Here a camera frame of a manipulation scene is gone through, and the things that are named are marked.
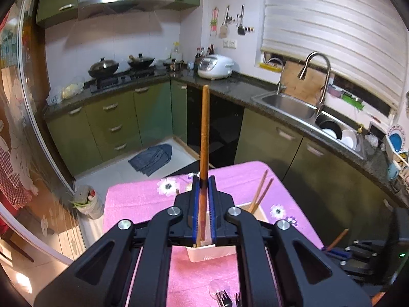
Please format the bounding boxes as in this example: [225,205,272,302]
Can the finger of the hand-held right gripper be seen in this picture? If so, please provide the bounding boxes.
[340,257,389,283]
[323,241,379,260]

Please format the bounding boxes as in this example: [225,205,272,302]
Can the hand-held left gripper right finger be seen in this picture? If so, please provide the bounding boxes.
[209,175,373,307]

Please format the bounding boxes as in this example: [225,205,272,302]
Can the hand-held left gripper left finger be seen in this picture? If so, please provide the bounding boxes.
[33,174,201,307]

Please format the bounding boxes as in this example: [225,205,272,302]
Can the white plastic utensil holder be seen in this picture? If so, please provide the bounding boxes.
[187,201,269,263]

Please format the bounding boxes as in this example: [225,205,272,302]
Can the clear plastic spoon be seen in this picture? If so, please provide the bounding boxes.
[209,279,225,299]

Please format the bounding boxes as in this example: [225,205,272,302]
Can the pink floral tablecloth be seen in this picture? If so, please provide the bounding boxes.
[103,161,325,307]

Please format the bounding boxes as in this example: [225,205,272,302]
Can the blue grey floor cloth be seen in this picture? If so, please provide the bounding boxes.
[128,145,173,177]

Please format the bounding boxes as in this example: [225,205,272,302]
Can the light blue cup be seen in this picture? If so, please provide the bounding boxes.
[387,161,403,181]

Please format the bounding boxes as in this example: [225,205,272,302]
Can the black built-in dishwasher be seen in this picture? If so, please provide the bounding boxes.
[186,86,245,168]

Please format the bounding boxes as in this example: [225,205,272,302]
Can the trash bin with bag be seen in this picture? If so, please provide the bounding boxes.
[72,184,104,220]

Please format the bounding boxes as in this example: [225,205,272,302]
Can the white bowl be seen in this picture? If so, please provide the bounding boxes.
[341,129,358,149]

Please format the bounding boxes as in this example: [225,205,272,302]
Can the blue and white plate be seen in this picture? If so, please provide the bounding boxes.
[387,125,405,154]

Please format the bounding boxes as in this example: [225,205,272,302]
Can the black bowl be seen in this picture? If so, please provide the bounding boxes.
[320,120,341,139]

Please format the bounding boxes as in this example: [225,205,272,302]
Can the steel kitchen sink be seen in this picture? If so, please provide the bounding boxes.
[252,91,368,160]

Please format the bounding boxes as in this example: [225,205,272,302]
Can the dark granite countertop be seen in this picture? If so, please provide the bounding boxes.
[43,69,409,208]

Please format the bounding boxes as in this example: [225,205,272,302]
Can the green base cabinets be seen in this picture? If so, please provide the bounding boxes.
[45,80,409,295]

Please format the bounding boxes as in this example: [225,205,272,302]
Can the green container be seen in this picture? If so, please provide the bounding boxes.
[342,92,365,111]

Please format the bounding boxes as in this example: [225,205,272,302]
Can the small steel faucet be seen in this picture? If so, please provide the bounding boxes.
[267,57,285,93]

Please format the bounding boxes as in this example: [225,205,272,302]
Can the white rice cooker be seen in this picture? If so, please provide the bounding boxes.
[197,54,235,80]

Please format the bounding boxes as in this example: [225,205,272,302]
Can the tall steel faucet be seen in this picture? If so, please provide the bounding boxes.
[298,52,332,116]

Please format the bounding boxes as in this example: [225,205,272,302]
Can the small steel pot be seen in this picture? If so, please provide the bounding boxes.
[164,59,185,71]

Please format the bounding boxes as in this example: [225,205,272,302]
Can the black gas stove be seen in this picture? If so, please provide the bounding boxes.
[91,67,170,90]

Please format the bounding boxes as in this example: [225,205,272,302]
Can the wooden cutting board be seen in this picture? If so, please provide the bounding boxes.
[281,60,334,104]

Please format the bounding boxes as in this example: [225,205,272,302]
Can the black wok with lid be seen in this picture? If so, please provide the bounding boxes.
[88,57,119,79]
[128,53,155,70]

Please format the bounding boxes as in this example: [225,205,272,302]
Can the group of sauce bottles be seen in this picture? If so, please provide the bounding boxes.
[195,44,215,64]

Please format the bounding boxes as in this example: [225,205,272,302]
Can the plastic bags of food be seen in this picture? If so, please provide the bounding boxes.
[46,77,85,106]

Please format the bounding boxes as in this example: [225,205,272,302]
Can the red checked apron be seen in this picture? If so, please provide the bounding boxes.
[0,147,32,212]

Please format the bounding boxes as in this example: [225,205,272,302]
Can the hanging beige spatula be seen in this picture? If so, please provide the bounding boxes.
[219,5,231,39]

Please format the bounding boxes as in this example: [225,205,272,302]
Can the hanging black spatula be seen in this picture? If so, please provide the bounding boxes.
[236,5,246,36]

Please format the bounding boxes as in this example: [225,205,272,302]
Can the floral sliding glass door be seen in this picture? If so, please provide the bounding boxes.
[0,0,84,263]

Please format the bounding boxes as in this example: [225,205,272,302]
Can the pink hanging rack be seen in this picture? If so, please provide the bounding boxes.
[210,7,219,36]

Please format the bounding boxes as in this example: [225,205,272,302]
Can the white window blind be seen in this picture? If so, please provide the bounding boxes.
[260,0,409,109]

